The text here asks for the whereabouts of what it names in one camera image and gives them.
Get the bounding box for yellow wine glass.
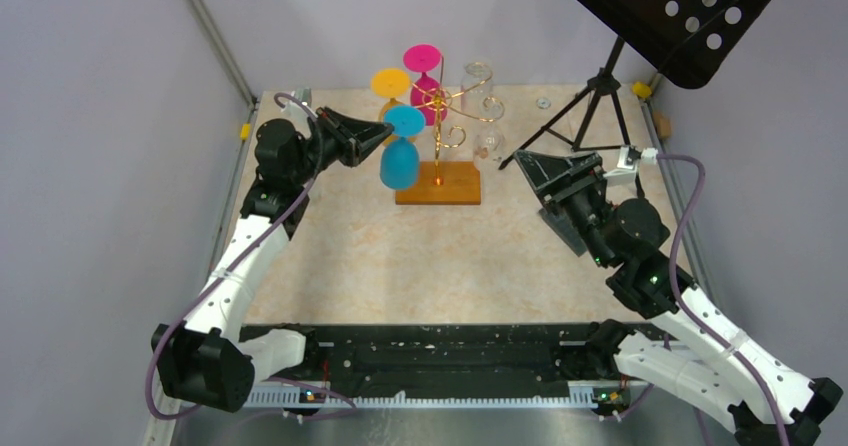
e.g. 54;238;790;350
370;68;411;122

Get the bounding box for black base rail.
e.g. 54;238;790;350
278;322;608;404

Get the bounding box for yellow corner block right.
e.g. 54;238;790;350
631;82;653;100

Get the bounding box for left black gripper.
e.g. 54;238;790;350
290;105;394;185

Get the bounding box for yellow block left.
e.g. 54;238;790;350
239;123;251;141

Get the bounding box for aluminium frame post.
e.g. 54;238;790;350
185;0;256;106

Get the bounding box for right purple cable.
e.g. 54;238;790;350
652;152;793;446

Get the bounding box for clear wine glass right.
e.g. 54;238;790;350
473;96;505;169

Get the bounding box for pink wine glass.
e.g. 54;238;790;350
403;44;442;126

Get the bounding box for black music stand tray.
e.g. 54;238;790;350
576;0;771;90

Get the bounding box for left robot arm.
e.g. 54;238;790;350
148;107;394;412

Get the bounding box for black tripod stand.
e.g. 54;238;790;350
497;36;634;171

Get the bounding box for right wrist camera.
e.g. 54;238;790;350
603;145;659;186

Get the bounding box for blue wine glass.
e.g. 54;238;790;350
380;105;426;191

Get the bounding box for clear wine glass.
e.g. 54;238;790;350
460;61;493;117
473;96;505;169

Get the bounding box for dark grey lego plate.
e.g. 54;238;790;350
538;208;588;257

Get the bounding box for clear wine glass back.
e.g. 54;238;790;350
460;61;493;117

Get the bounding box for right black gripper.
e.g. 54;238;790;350
514;150;615;268

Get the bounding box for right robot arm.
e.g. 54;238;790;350
514;150;843;445

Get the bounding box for gold wire glass rack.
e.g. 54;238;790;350
424;56;481;164

